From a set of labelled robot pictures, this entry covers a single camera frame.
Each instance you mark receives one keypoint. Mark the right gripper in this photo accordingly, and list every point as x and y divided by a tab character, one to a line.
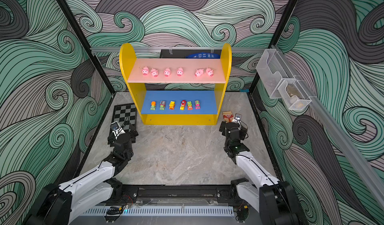
232	126

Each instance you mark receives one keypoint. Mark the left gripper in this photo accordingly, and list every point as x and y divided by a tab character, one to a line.
131	136

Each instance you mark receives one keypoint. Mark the magenta brown truck toy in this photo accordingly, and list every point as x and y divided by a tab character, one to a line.
197	104

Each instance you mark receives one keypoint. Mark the green orange tractor toy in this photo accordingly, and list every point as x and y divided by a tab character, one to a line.
153	105

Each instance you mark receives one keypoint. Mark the green orange flatbed truck toy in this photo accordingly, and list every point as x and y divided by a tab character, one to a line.
189	105

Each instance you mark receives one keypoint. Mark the green grey truck toy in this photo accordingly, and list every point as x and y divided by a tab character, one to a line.
162	105

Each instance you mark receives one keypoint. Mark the red yellow bulldozer toy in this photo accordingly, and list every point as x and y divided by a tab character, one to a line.
183	105

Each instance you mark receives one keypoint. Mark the yellow dump truck toy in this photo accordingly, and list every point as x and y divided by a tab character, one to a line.
172	105

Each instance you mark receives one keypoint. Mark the pink toy pig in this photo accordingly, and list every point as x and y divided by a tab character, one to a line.
167	72
145	71
180	71
199	72
154	72
209	72

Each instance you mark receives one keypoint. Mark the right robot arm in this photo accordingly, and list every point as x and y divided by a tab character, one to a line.
276	202

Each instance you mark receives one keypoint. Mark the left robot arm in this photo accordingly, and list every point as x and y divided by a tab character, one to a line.
61	204

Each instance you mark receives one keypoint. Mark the red patterned small box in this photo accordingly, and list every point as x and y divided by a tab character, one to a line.
228	116

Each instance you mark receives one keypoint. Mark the black white chessboard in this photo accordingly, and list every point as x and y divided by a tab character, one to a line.
125	115

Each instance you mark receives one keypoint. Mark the yellow toy shelf unit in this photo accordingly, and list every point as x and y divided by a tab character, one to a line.
176	107

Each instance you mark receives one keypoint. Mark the small clear plastic bin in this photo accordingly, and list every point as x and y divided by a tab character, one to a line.
294	97

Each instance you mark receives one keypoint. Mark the large clear plastic bin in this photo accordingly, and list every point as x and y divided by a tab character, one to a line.
273	69

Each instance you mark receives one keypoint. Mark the blue oval basket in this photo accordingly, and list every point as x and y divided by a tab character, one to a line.
204	55

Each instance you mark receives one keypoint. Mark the black panel behind shelf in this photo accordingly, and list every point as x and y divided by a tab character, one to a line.
183	53

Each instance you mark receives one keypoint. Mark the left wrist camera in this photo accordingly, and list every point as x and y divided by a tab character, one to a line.
117	128

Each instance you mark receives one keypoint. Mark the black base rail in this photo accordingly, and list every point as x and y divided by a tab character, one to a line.
219	193

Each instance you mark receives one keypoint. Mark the white slotted cable duct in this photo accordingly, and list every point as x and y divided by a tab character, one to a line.
179	211

